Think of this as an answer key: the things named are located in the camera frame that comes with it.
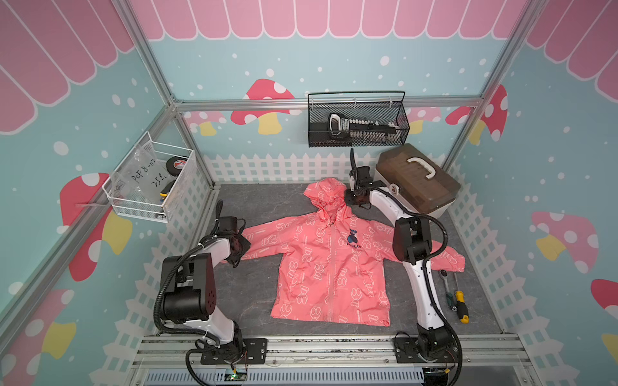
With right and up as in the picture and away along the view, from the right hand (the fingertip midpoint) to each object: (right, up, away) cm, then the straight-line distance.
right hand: (349, 197), depth 109 cm
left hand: (-44, -22, -13) cm, 51 cm away
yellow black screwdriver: (+35, -39, -27) cm, 59 cm away
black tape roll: (-62, +10, -29) cm, 69 cm away
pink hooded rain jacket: (-8, -27, -17) cm, 33 cm away
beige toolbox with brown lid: (+26, +6, -12) cm, 29 cm away
